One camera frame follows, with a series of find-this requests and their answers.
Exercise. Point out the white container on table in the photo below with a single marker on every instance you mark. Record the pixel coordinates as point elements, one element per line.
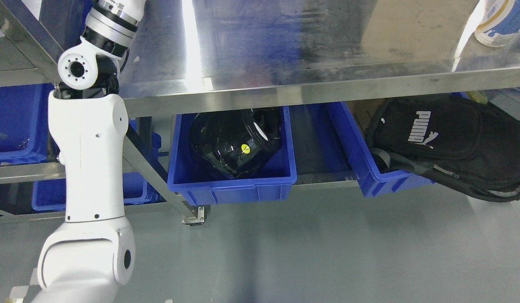
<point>500,25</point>

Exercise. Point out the cardboard box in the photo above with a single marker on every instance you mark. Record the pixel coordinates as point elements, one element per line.
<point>364,110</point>

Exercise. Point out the blue bin far left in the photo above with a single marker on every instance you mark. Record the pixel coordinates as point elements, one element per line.
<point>24,124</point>

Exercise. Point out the blue bin lower left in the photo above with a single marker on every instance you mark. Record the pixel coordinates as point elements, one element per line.
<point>50,195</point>

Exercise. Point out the black glossy helmet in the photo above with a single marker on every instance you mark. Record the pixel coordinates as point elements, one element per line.
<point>235,144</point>

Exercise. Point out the blue bin with helmet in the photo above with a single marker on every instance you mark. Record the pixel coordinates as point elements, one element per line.
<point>199,188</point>

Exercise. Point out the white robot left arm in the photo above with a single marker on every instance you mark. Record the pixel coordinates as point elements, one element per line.
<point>92,253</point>

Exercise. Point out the black Puma backpack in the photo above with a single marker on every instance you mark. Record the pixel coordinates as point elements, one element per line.
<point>459,143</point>

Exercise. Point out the table caster wheel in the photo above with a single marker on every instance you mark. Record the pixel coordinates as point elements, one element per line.
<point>200,215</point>

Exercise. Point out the blue bin with backpack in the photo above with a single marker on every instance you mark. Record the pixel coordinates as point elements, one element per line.
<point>371,180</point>

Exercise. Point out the stainless steel table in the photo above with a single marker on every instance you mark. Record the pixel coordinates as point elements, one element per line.
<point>215,55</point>

